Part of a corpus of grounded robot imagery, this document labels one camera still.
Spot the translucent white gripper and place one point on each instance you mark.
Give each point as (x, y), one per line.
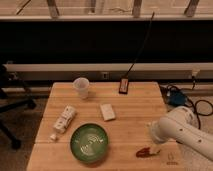
(155, 148)

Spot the black office chair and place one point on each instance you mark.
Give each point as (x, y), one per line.
(5, 76)

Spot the black red handheld device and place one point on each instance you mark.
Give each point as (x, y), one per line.
(123, 87)

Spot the green ceramic bowl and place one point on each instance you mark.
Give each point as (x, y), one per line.
(89, 143)

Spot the white tube with cap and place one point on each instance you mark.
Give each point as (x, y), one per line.
(63, 122)

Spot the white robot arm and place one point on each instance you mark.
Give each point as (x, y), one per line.
(176, 124)

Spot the translucent white cup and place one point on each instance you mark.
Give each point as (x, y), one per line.
(81, 85)

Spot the blue box on floor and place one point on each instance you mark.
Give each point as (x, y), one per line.
(176, 98)

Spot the white rectangular sponge block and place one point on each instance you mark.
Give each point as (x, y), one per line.
(107, 112)

